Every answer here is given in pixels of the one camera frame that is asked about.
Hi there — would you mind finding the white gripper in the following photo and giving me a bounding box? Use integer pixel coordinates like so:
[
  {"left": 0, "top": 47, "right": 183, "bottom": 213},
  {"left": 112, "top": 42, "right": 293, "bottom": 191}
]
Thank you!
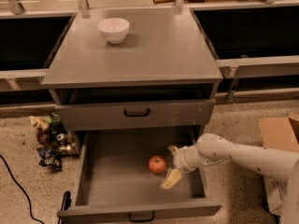
[{"left": 160, "top": 145, "right": 205, "bottom": 189}]

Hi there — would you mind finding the red apple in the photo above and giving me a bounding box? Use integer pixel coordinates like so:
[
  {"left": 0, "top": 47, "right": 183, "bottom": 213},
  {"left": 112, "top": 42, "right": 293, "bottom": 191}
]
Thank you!
[{"left": 148, "top": 155, "right": 166, "bottom": 175}]

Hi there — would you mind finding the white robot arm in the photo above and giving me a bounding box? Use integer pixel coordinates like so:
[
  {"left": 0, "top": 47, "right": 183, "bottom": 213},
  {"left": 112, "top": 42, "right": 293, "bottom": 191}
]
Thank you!
[{"left": 161, "top": 133, "right": 299, "bottom": 224}]

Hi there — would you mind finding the closed grey top drawer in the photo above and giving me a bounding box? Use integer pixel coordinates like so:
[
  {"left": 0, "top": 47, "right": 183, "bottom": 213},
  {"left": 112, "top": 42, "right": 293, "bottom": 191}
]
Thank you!
[{"left": 56, "top": 100, "right": 215, "bottom": 131}]

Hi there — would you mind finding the open grey middle drawer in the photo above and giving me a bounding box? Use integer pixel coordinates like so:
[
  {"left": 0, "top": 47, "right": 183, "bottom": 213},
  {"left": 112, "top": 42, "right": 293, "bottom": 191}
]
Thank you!
[{"left": 58, "top": 127, "right": 221, "bottom": 224}]

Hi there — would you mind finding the grey drawer cabinet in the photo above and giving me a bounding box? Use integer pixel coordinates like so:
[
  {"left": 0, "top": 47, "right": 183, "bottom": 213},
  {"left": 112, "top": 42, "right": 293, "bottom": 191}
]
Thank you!
[{"left": 40, "top": 7, "right": 224, "bottom": 133}]

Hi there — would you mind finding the cardboard box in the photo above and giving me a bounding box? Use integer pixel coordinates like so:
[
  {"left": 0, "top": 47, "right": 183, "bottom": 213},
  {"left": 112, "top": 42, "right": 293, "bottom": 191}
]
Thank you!
[{"left": 259, "top": 113, "right": 299, "bottom": 216}]

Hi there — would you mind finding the brown snack bag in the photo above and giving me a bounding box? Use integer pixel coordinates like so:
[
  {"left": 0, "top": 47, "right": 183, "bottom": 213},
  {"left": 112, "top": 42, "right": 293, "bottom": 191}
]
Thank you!
[{"left": 36, "top": 129, "right": 80, "bottom": 156}]

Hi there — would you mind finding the dark blue snack bag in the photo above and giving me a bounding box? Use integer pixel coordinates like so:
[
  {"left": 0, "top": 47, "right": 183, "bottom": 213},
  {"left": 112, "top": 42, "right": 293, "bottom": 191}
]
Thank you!
[{"left": 37, "top": 147, "right": 62, "bottom": 171}]

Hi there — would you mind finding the green snack bag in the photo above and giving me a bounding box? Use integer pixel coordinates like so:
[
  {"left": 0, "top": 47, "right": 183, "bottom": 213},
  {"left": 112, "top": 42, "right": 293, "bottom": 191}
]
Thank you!
[{"left": 46, "top": 112, "right": 61, "bottom": 133}]

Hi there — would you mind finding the yellow snack bag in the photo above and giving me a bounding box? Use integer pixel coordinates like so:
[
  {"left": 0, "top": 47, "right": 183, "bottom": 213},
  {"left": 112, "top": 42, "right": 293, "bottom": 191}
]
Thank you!
[{"left": 29, "top": 116, "right": 50, "bottom": 131}]

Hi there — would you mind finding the white ceramic bowl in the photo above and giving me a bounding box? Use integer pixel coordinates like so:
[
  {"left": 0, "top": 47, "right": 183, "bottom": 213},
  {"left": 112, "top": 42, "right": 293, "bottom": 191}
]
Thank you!
[{"left": 97, "top": 18, "right": 130, "bottom": 44}]

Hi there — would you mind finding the black top drawer handle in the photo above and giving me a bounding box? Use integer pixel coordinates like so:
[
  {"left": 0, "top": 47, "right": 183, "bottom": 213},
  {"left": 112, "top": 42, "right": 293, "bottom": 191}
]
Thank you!
[{"left": 123, "top": 108, "right": 150, "bottom": 118}]

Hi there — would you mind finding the black middle drawer handle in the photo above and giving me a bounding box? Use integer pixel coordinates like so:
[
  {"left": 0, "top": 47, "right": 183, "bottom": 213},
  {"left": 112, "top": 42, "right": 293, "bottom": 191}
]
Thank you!
[{"left": 127, "top": 212, "right": 155, "bottom": 223}]

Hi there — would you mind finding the metal shelf bracket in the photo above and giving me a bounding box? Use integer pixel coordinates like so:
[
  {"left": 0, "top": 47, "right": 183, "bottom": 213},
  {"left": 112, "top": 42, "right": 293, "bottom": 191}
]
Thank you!
[{"left": 227, "top": 66, "right": 239, "bottom": 104}]

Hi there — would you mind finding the black floor cable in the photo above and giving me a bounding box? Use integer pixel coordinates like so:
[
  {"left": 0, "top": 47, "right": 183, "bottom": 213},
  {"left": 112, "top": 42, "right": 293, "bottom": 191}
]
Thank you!
[{"left": 0, "top": 153, "right": 46, "bottom": 224}]

